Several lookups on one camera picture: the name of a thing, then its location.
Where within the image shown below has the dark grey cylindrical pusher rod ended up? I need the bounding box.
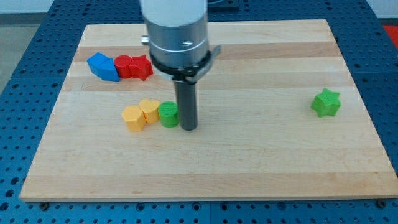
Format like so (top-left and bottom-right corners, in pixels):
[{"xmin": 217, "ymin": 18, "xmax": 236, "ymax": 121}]
[{"xmin": 174, "ymin": 82, "xmax": 198, "ymax": 131}]

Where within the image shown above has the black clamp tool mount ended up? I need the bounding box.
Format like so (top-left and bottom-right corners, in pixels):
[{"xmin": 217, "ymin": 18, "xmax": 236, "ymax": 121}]
[{"xmin": 150, "ymin": 45, "xmax": 221, "ymax": 85}]

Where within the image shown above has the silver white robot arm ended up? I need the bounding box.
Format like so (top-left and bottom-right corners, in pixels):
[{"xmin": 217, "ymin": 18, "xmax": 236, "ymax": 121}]
[{"xmin": 139, "ymin": 0, "xmax": 221, "ymax": 131}]

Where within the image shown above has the red star block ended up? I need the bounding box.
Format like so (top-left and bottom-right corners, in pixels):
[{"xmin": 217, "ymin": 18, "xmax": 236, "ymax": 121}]
[{"xmin": 129, "ymin": 55, "xmax": 154, "ymax": 81}]

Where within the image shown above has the green star block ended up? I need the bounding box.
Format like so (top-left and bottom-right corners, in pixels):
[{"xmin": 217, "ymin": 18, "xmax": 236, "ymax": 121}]
[{"xmin": 311, "ymin": 88, "xmax": 341, "ymax": 118}]

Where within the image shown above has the green cylinder block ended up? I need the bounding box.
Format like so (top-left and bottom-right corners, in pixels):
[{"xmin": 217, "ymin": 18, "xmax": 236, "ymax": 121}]
[{"xmin": 158, "ymin": 101, "xmax": 179, "ymax": 128}]

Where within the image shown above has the yellow heart block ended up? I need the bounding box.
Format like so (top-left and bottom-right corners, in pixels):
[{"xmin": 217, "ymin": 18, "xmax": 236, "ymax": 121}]
[{"xmin": 139, "ymin": 99, "xmax": 160, "ymax": 124}]

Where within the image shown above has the yellow hexagon block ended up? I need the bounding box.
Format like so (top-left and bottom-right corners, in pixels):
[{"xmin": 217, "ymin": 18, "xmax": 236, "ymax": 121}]
[{"xmin": 121, "ymin": 106, "xmax": 146, "ymax": 132}]

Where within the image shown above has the red cylinder block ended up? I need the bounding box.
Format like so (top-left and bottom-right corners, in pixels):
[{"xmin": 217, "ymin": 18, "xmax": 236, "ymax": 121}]
[{"xmin": 114, "ymin": 55, "xmax": 132, "ymax": 79}]

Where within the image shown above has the blue pentagon block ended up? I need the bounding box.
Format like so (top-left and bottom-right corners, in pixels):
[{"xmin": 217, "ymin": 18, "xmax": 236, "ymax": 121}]
[{"xmin": 95, "ymin": 58, "xmax": 120, "ymax": 82}]

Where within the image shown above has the light wooden board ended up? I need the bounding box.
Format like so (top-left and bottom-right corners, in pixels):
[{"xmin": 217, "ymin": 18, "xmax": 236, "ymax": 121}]
[{"xmin": 19, "ymin": 19, "xmax": 397, "ymax": 202}]

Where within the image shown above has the blue cube block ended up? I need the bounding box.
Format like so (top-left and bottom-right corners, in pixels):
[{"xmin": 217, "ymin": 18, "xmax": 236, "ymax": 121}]
[{"xmin": 87, "ymin": 52, "xmax": 109, "ymax": 75}]

